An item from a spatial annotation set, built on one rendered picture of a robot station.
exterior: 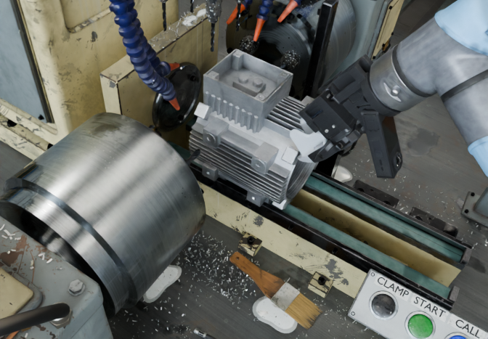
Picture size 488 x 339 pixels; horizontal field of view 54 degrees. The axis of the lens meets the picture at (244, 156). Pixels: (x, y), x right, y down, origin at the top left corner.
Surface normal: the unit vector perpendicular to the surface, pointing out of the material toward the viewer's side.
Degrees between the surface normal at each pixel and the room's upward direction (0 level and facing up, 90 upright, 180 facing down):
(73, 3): 90
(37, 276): 0
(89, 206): 24
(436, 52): 78
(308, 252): 90
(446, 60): 69
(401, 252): 90
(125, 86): 90
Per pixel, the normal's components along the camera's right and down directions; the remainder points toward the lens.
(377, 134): -0.52, 0.58
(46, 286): 0.07, -0.69
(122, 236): 0.67, -0.15
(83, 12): 0.85, 0.43
